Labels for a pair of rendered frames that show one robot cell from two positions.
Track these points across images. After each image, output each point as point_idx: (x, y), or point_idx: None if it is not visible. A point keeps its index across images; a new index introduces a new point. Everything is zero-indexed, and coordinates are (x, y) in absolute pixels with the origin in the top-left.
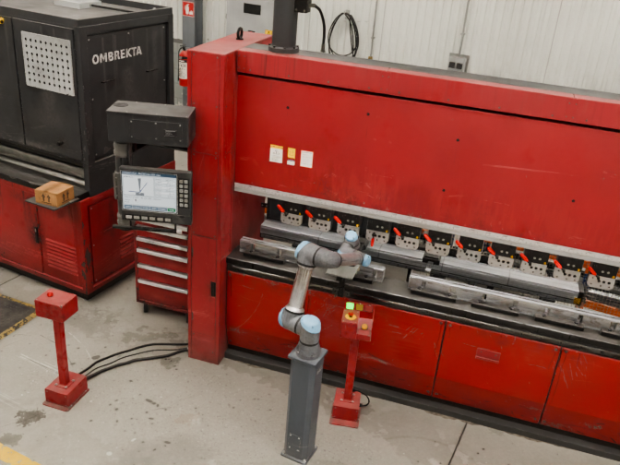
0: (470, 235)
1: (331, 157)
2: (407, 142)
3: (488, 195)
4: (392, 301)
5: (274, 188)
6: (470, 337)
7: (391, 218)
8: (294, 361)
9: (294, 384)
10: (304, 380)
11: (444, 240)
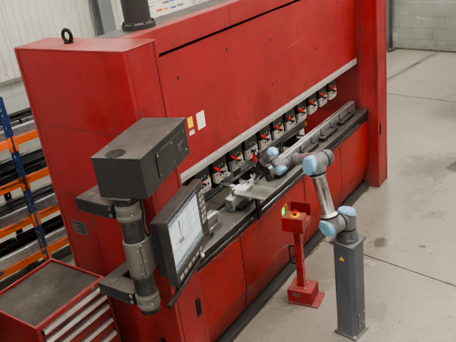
0: (288, 108)
1: (214, 105)
2: (250, 59)
3: (289, 71)
4: (279, 192)
5: (186, 168)
6: None
7: (255, 129)
8: (355, 249)
9: (356, 269)
10: (362, 257)
11: (279, 123)
